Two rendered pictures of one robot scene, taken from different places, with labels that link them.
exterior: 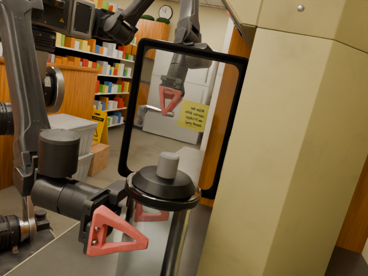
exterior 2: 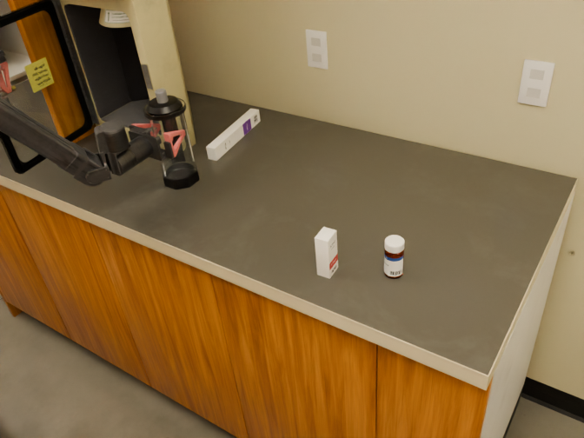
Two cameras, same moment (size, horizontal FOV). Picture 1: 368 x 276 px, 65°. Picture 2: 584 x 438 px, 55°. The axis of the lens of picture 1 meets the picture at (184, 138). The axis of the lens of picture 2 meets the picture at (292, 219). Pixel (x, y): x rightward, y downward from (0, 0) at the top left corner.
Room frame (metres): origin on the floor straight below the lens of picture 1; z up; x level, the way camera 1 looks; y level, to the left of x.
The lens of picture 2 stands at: (-0.43, 1.13, 1.78)
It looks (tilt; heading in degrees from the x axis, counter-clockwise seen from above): 37 degrees down; 294
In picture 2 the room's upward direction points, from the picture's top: 6 degrees counter-clockwise
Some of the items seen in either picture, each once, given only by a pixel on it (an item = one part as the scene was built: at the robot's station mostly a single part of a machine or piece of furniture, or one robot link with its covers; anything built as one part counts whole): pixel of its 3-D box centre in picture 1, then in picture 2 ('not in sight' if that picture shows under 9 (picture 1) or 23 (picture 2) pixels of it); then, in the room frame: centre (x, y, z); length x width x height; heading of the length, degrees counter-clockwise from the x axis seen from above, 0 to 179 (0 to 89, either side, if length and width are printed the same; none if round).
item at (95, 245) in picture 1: (120, 228); (169, 139); (0.36, 0.06, 1.10); 0.09 x 0.07 x 0.07; 77
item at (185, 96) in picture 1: (179, 121); (33, 87); (0.80, 0.02, 1.19); 0.30 x 0.01 x 0.40; 83
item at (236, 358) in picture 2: not in sight; (216, 270); (0.44, -0.13, 0.45); 2.05 x 0.67 x 0.90; 167
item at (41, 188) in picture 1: (57, 189); (121, 158); (0.43, 0.18, 1.10); 0.07 x 0.06 x 0.07; 77
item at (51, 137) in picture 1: (52, 161); (103, 149); (0.45, 0.20, 1.14); 0.12 x 0.09 x 0.11; 47
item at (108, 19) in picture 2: not in sight; (129, 7); (0.58, -0.20, 1.34); 0.18 x 0.18 x 0.05
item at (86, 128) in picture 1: (60, 137); not in sight; (2.63, 1.14, 0.49); 0.60 x 0.42 x 0.33; 167
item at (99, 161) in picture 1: (89, 157); not in sight; (3.23, 1.04, 0.14); 0.41 x 0.32 x 0.28; 173
